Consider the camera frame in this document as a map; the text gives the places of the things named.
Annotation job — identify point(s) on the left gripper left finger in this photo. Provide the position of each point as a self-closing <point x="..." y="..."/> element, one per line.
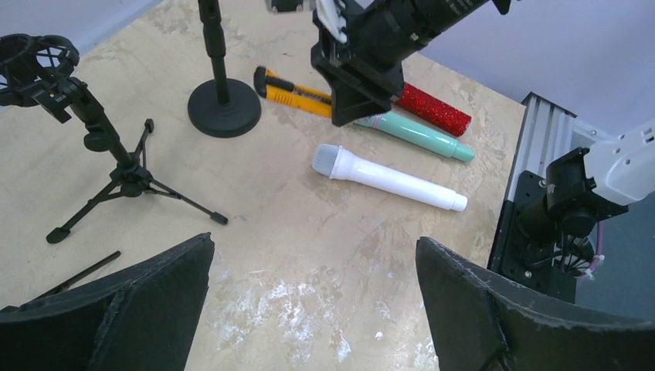
<point x="143" y="317"/>

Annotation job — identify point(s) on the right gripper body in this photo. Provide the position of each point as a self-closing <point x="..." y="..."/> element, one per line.
<point x="358" y="44"/>

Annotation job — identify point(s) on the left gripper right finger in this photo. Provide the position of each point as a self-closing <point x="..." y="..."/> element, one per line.
<point x="480" y="320"/>

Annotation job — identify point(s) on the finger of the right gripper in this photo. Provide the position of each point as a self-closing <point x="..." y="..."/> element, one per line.
<point x="351" y="102"/>

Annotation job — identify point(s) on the teal toy microphone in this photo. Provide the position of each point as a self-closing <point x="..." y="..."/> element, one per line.
<point x="417" y="134"/>

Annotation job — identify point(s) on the white microphone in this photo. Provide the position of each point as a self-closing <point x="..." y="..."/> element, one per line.
<point x="336" y="162"/>

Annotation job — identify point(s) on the red glitter microphone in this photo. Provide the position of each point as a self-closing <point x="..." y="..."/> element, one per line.
<point x="434" y="111"/>

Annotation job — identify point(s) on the black tripod stand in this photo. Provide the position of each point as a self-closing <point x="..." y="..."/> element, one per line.
<point x="38" y="71"/>
<point x="64" y="286"/>

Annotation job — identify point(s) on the yellow utility knife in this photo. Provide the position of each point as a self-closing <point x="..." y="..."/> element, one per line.
<point x="271" y="87"/>

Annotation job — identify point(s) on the black round-base mic stand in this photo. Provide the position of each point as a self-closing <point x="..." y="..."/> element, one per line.
<point x="221" y="107"/>

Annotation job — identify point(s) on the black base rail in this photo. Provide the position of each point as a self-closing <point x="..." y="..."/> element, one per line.
<point x="529" y="250"/>

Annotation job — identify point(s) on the aluminium frame rail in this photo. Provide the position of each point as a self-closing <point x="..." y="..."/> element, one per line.
<point x="548" y="131"/>

